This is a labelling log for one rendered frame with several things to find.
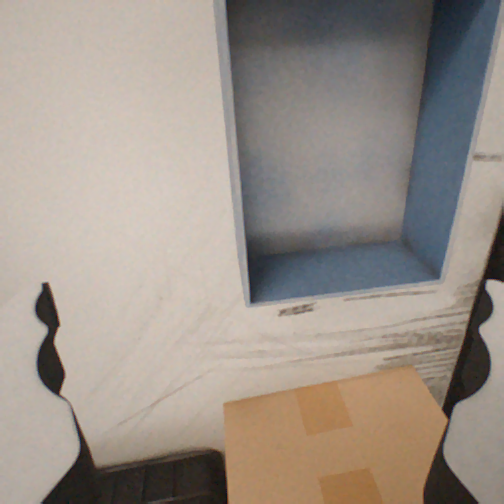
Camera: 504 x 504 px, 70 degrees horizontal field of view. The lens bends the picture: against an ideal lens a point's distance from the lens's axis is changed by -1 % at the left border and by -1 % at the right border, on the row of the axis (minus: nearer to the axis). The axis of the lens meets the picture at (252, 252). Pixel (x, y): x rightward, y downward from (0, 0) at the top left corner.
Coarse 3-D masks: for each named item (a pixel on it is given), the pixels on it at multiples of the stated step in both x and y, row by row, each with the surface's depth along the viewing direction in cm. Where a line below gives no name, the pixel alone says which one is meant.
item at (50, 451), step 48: (48, 288) 11; (0, 336) 9; (48, 336) 9; (0, 384) 7; (48, 384) 8; (0, 432) 6; (48, 432) 6; (0, 480) 6; (48, 480) 6; (96, 480) 7
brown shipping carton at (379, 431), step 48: (336, 384) 41; (384, 384) 40; (240, 432) 38; (288, 432) 37; (336, 432) 36; (384, 432) 35; (432, 432) 34; (240, 480) 33; (288, 480) 33; (336, 480) 32; (384, 480) 31
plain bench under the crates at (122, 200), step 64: (0, 0) 22; (64, 0) 22; (128, 0) 22; (192, 0) 23; (0, 64) 23; (64, 64) 24; (128, 64) 24; (192, 64) 24; (0, 128) 25; (64, 128) 25; (128, 128) 26; (192, 128) 26; (0, 192) 27; (64, 192) 28; (128, 192) 28; (192, 192) 29; (0, 256) 30; (64, 256) 30; (128, 256) 31; (192, 256) 32; (64, 320) 33; (128, 320) 34; (192, 320) 35; (256, 320) 36; (320, 320) 37; (384, 320) 38; (448, 320) 39; (64, 384) 37; (128, 384) 38; (192, 384) 39; (256, 384) 40; (448, 384) 44; (128, 448) 43; (192, 448) 45
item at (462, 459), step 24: (480, 288) 10; (480, 312) 10; (480, 336) 8; (480, 360) 8; (480, 384) 8; (456, 408) 7; (480, 408) 7; (456, 432) 6; (480, 432) 6; (456, 456) 6; (480, 456) 6; (432, 480) 6; (456, 480) 6; (480, 480) 6
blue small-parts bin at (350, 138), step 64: (256, 0) 23; (320, 0) 23; (384, 0) 24; (448, 0) 22; (256, 64) 25; (320, 64) 25; (384, 64) 25; (448, 64) 23; (256, 128) 27; (320, 128) 27; (384, 128) 28; (448, 128) 24; (256, 192) 29; (320, 192) 30; (384, 192) 30; (448, 192) 25; (256, 256) 32; (320, 256) 31; (384, 256) 30; (448, 256) 26
